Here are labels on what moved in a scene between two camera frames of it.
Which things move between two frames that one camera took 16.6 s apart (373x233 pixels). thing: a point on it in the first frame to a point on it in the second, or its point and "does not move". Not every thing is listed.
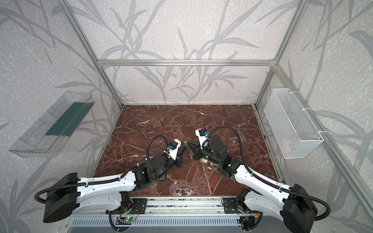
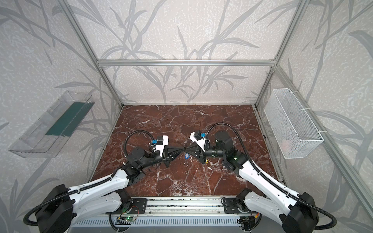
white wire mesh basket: [296, 135] does not move
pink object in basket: [284, 144] does not move
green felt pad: [69, 120] does not move
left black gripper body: [177, 159] to [166, 154]
